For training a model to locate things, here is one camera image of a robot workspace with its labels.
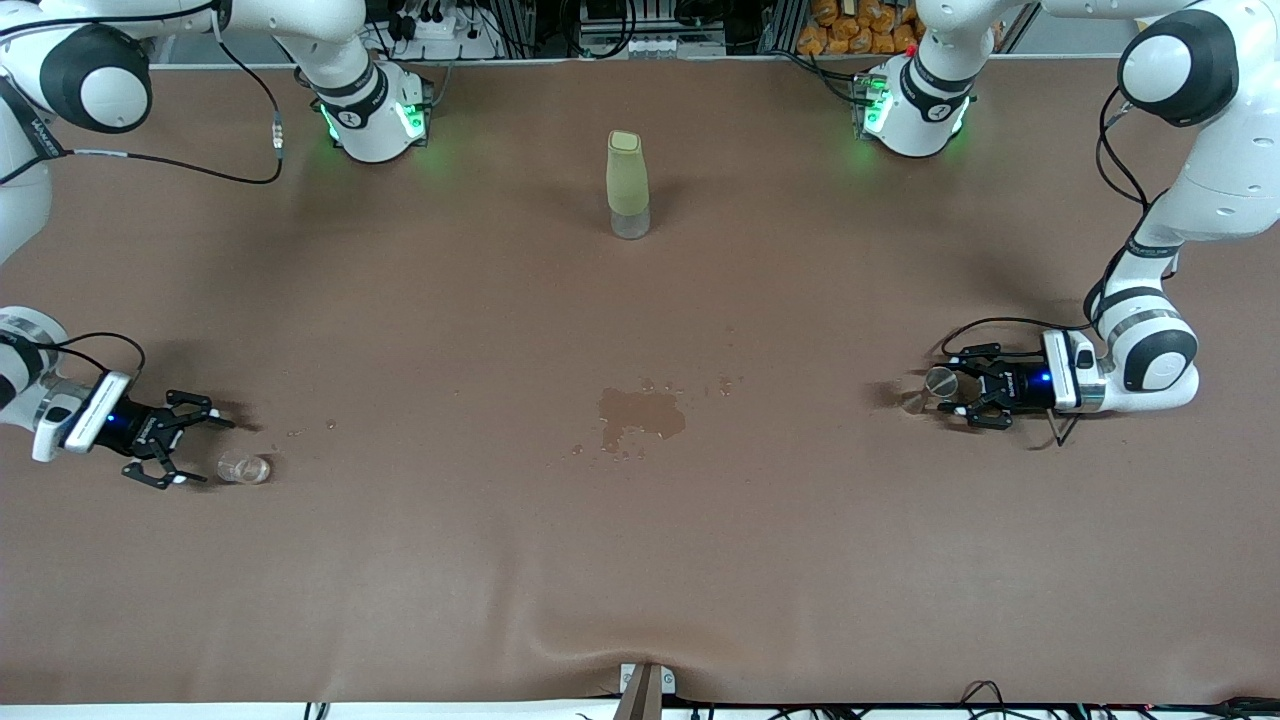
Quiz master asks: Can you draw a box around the white power strip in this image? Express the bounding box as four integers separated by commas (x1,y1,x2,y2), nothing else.
385,5,477,43

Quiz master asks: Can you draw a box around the black floor cable loop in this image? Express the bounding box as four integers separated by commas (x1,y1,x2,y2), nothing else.
955,680,1011,720

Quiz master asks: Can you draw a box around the brown table mat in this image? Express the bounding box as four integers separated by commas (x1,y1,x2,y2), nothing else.
0,55,1280,707

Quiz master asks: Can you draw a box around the steel jigger cup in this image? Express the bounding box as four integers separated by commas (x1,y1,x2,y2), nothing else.
904,364,960,414

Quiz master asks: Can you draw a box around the pale green bottle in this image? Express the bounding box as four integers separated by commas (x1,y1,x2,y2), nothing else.
605,129,652,241

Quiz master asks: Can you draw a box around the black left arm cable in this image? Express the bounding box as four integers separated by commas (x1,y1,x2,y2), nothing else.
934,88,1153,447

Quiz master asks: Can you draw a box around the spilled liquid puddle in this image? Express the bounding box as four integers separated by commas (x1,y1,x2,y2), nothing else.
597,384,690,459

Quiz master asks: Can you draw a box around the clear glass measuring cup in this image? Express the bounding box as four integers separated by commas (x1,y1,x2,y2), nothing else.
217,449,274,487

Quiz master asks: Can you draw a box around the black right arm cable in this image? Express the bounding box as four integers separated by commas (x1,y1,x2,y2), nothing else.
0,0,287,377

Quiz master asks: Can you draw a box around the orange snack bags pile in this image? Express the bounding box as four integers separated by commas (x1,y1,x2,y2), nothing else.
796,0,923,57

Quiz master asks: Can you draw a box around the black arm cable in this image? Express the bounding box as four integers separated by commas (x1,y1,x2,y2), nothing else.
934,88,1153,447
0,0,287,377

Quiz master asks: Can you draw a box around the metal table clamp bracket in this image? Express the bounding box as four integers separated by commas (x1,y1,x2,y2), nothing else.
618,662,678,720

